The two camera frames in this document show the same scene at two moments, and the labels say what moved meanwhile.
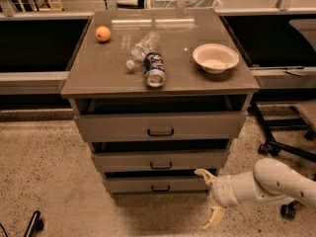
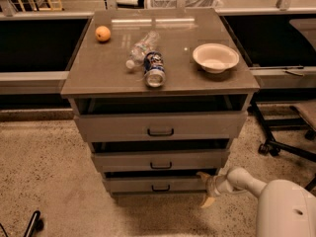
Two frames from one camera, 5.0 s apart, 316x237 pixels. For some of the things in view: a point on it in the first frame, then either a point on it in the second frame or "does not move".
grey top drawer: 135,126 does not move
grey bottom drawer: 158,186 does not move
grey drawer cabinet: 159,96 does not move
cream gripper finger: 217,214 to 209,200
